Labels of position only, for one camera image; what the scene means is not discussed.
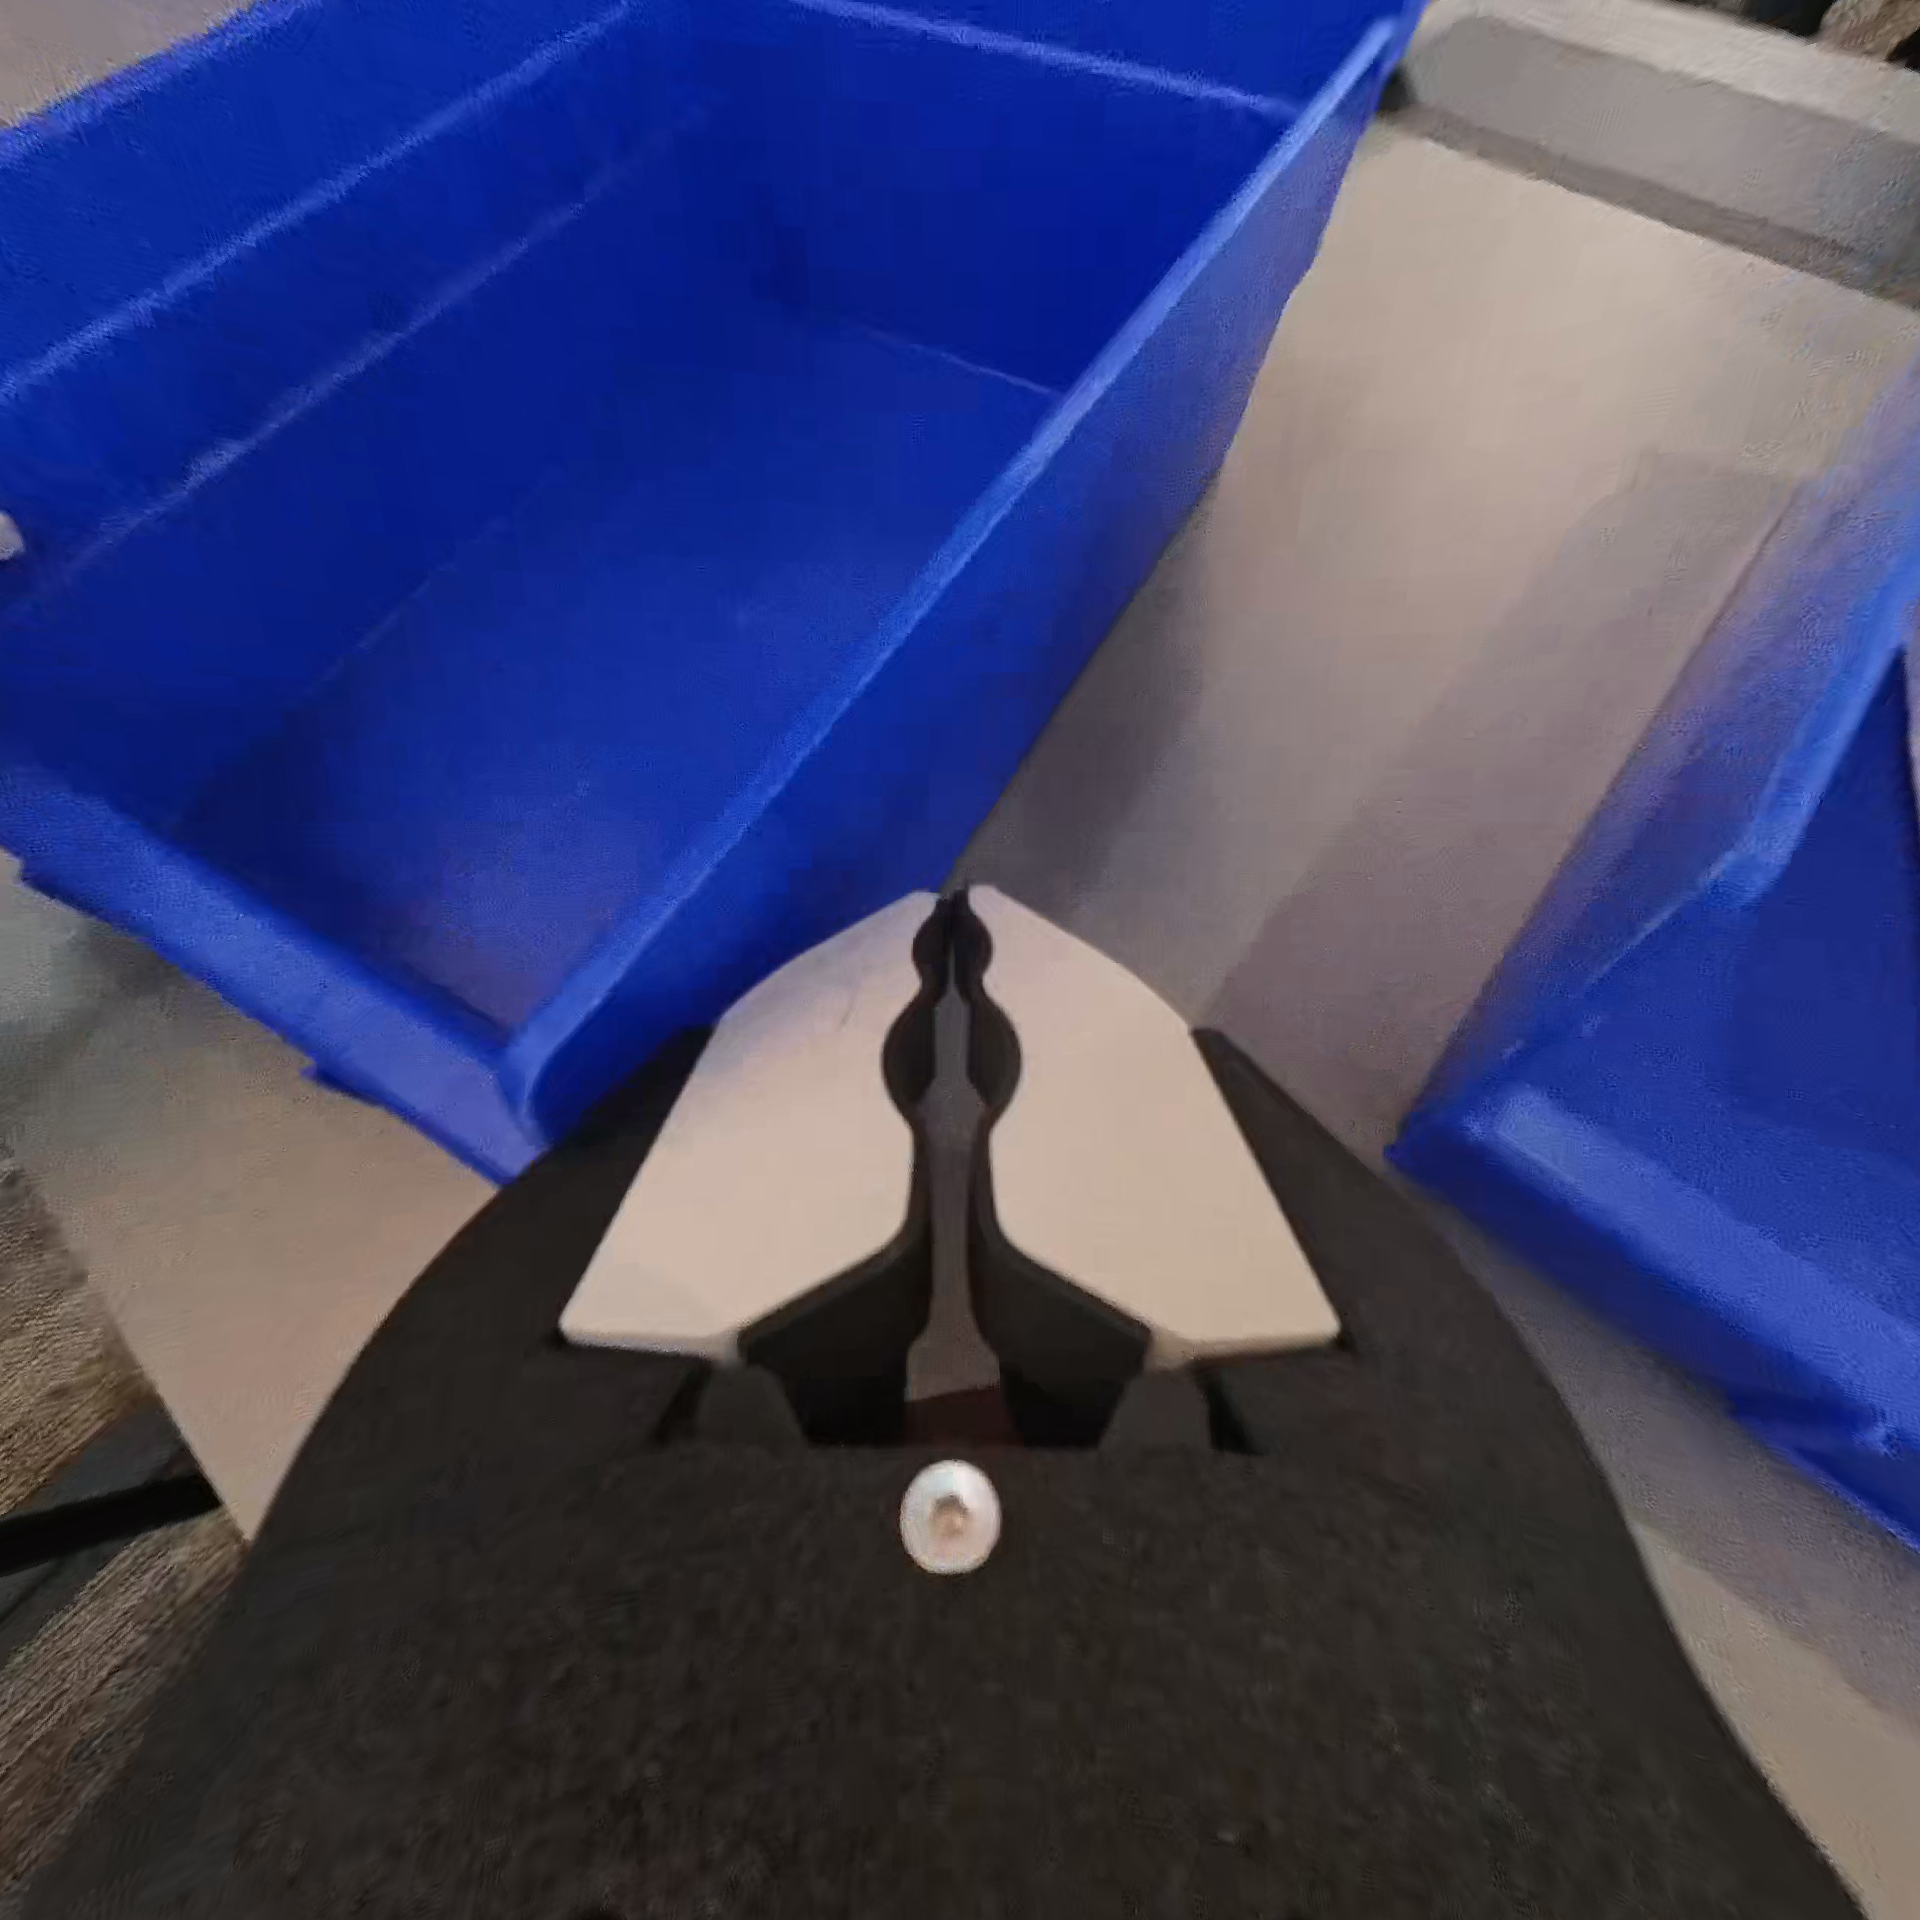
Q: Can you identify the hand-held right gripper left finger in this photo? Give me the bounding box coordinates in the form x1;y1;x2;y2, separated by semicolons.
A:
557;886;963;1449

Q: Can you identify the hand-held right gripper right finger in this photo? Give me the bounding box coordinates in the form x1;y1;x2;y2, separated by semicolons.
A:
953;885;1342;1449

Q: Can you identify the blue plastic bin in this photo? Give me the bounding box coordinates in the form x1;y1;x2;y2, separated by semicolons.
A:
1387;398;1920;1555
0;0;1425;1179

